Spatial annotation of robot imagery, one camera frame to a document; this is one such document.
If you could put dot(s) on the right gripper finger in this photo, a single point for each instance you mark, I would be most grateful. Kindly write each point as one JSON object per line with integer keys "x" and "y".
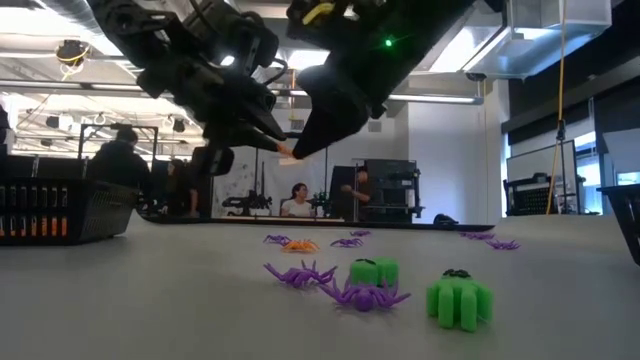
{"x": 330, "y": 125}

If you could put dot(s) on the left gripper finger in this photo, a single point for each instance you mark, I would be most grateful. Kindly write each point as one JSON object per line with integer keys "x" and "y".
{"x": 240, "y": 140}
{"x": 270, "y": 127}

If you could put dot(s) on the orange plastic spider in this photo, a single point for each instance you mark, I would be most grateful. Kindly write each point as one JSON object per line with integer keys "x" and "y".
{"x": 285, "y": 149}
{"x": 300, "y": 245}
{"x": 50, "y": 226}

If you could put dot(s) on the black distant robot arm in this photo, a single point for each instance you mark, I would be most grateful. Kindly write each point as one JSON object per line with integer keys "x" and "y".
{"x": 247, "y": 202}

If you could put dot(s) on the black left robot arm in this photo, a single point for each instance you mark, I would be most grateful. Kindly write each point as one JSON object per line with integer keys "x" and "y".
{"x": 130, "y": 25}

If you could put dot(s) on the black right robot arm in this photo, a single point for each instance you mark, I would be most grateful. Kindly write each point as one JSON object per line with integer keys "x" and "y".
{"x": 425, "y": 30}

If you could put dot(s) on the white backdrop cloth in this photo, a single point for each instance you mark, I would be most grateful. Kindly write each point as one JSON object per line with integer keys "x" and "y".
{"x": 280, "y": 185}

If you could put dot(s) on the person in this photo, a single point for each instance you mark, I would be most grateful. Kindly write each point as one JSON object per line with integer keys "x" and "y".
{"x": 177, "y": 187}
{"x": 117, "y": 165}
{"x": 297, "y": 205}
{"x": 361, "y": 190}

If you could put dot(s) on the black equipment rack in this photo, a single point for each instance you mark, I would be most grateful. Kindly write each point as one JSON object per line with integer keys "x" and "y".
{"x": 395, "y": 190}

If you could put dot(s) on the purple plastic spider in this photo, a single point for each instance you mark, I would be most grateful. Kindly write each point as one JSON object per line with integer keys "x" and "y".
{"x": 364, "y": 297}
{"x": 484, "y": 235}
{"x": 360, "y": 233}
{"x": 468, "y": 234}
{"x": 347, "y": 242}
{"x": 502, "y": 244}
{"x": 277, "y": 239}
{"x": 300, "y": 276}

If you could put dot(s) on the white ceiling light tube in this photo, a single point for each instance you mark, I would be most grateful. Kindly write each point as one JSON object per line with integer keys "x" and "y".
{"x": 435, "y": 98}

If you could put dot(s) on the black dome object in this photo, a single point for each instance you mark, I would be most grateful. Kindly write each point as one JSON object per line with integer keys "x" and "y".
{"x": 445, "y": 220}

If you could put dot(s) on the small green toy block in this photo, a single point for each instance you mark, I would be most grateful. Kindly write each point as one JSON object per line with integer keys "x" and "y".
{"x": 375, "y": 271}

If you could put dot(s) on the black plastic slotted basket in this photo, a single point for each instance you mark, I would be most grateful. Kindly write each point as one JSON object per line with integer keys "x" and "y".
{"x": 625, "y": 220}
{"x": 100, "y": 210}

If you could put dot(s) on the white whiteboard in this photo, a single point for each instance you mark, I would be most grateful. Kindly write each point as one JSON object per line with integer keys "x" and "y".
{"x": 535, "y": 160}

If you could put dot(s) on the black perforated crate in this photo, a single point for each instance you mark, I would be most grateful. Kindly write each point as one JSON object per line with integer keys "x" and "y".
{"x": 527, "y": 197}

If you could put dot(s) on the green skeleton toy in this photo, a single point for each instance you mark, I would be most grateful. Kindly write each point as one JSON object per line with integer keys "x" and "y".
{"x": 457, "y": 300}

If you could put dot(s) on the black tripod stand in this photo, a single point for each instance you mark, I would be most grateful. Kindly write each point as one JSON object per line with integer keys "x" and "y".
{"x": 561, "y": 150}

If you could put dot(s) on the black rig frame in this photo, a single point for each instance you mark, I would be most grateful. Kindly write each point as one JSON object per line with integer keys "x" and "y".
{"x": 256, "y": 190}

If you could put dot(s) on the black aluminium table frame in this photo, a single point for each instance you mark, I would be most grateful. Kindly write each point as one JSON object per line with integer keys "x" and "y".
{"x": 400, "y": 226}

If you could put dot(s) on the black ceiling camera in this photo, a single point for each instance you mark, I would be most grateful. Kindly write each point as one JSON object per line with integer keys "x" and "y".
{"x": 72, "y": 50}

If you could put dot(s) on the grey ceiling duct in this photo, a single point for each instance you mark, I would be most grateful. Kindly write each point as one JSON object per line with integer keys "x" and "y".
{"x": 550, "y": 55}

